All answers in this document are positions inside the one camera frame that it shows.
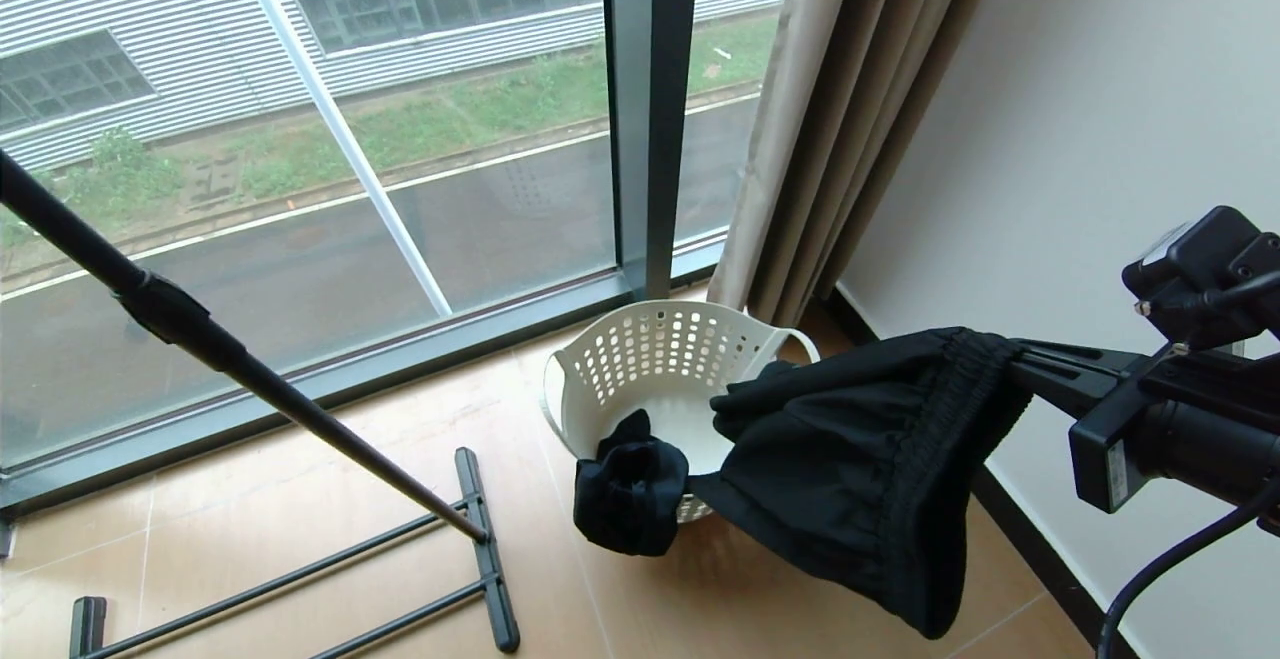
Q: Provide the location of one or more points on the beige curtain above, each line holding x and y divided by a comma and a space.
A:
850, 119

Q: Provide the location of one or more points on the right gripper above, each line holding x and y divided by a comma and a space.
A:
1200, 439

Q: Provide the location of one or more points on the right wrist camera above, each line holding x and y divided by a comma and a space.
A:
1200, 259

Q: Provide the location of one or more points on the black garment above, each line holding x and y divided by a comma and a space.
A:
630, 499

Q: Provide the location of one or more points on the white laundry basket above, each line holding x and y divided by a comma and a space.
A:
680, 439

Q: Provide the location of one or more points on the black shorts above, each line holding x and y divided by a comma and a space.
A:
850, 479

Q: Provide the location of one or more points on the window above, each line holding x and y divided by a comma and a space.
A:
300, 269

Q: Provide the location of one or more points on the black clothes rack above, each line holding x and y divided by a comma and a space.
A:
180, 324

